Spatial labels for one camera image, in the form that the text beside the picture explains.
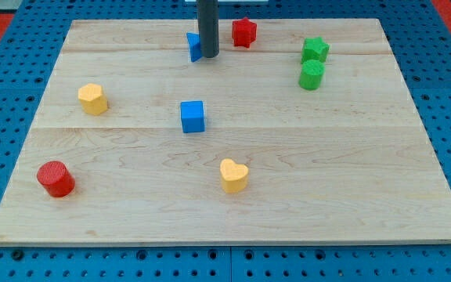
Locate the yellow heart block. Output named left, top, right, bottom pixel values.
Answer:
left=219, top=158, right=249, bottom=193

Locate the light wooden board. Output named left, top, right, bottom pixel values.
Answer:
left=0, top=19, right=451, bottom=247

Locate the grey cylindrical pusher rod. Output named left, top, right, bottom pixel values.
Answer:
left=197, top=0, right=219, bottom=58

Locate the red star block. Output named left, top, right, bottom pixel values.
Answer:
left=232, top=17, right=258, bottom=48

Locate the red cylinder block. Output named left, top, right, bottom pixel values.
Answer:
left=37, top=161, right=75, bottom=197

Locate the yellow hexagon block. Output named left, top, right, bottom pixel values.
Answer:
left=78, top=83, right=108, bottom=115

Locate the green star block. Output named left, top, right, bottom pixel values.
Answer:
left=301, top=37, right=330, bottom=63

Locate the green cylinder block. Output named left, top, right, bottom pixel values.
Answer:
left=298, top=60, right=325, bottom=90

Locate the blue triangle block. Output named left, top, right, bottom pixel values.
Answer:
left=186, top=32, right=203, bottom=63

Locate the blue cube block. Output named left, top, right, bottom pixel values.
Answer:
left=180, top=100, right=205, bottom=133

